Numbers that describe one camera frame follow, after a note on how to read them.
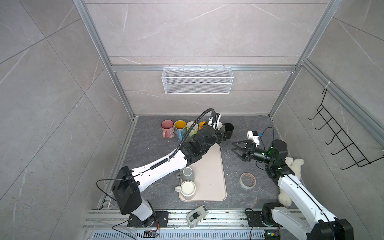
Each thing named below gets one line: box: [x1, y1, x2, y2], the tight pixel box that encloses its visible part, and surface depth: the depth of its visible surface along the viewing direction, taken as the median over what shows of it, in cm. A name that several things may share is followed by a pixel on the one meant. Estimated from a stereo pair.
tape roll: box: [239, 172, 257, 190], surface depth 85 cm
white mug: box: [175, 180, 196, 200], surface depth 78 cm
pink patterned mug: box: [161, 119, 175, 139], surface depth 102 cm
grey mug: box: [175, 167, 195, 182], surface depth 81 cm
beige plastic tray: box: [179, 143, 228, 202], surface depth 87 cm
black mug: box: [223, 122, 234, 141], surface depth 103 cm
